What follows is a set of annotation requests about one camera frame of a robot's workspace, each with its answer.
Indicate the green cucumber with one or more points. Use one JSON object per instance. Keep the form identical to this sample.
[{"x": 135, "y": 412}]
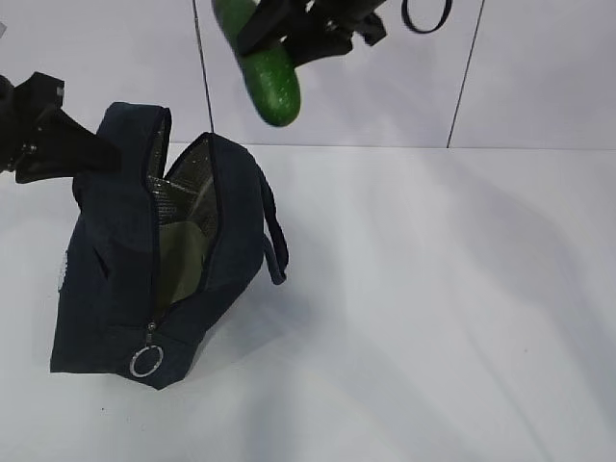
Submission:
[{"x": 269, "y": 76}]

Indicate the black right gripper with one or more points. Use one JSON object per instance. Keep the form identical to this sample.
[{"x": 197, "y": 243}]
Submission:
[{"x": 327, "y": 34}]

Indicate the navy blue lunch bag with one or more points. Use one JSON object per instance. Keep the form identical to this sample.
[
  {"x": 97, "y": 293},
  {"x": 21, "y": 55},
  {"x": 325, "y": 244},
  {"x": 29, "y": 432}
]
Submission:
[{"x": 108, "y": 320}]

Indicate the green lidded glass container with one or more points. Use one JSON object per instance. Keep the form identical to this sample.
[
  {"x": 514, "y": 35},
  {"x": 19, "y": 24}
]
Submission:
[{"x": 183, "y": 247}]

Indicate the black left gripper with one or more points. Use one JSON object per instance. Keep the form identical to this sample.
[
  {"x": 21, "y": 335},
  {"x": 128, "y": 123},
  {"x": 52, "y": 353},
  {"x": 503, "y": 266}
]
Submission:
[{"x": 39, "y": 141}]

